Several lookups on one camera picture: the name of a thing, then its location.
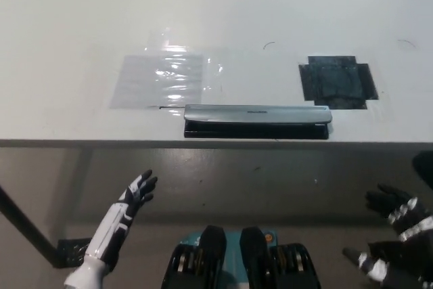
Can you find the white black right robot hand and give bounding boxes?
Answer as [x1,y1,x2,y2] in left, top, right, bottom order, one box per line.
[341,183,433,289]

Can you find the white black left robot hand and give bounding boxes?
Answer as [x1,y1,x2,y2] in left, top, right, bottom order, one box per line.
[83,169,159,272]

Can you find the black teal robot torso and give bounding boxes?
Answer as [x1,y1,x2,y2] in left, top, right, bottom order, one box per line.
[168,224,321,289]

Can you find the black table foot plate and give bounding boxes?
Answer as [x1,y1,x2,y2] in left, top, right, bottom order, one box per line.
[55,238,93,269]

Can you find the black table leg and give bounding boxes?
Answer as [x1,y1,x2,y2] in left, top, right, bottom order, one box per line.
[0,183,59,268]

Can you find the clear plastic bag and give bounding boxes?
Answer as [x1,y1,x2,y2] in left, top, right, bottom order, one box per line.
[110,27,225,110]

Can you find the black tape patch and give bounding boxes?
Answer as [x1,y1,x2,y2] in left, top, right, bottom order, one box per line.
[298,55,380,110]

